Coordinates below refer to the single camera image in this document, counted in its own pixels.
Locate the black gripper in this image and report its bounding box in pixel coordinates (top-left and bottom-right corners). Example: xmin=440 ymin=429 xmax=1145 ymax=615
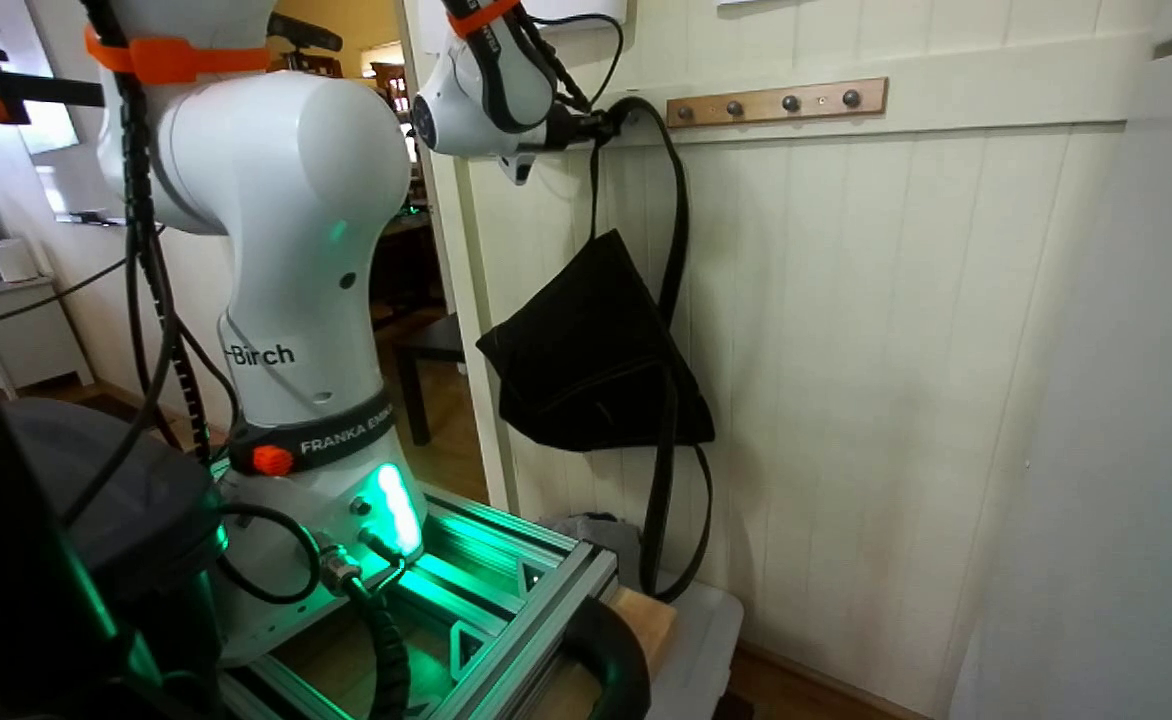
xmin=543 ymin=108 xmax=621 ymax=151

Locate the black bag with white stitching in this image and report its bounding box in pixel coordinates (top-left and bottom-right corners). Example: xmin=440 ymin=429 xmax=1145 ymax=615
xmin=476 ymin=97 xmax=715 ymax=600

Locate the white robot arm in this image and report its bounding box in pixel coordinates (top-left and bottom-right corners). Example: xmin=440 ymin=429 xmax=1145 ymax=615
xmin=83 ymin=0 xmax=427 ymax=556

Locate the wooden peg rack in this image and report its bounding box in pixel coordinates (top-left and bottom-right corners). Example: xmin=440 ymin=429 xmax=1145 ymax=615
xmin=665 ymin=78 xmax=889 ymax=128

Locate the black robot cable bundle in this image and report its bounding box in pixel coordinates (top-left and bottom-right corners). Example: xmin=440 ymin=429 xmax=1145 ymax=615
xmin=18 ymin=0 xmax=239 ymax=473

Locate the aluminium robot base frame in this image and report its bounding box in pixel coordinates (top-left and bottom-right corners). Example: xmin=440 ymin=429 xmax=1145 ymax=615
xmin=214 ymin=481 xmax=653 ymax=720

